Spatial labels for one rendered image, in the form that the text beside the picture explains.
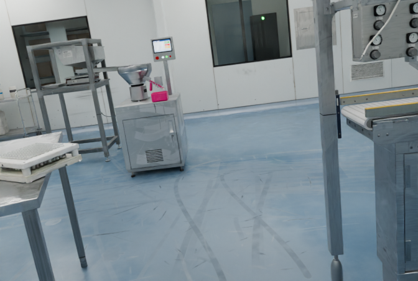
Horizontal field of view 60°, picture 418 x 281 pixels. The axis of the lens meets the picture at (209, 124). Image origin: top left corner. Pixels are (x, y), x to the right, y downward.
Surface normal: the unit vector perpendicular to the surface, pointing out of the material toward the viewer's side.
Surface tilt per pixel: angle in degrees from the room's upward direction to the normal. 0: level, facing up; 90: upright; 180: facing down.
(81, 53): 90
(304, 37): 90
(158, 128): 89
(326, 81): 90
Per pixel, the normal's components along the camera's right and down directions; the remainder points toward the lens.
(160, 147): 0.05, 0.23
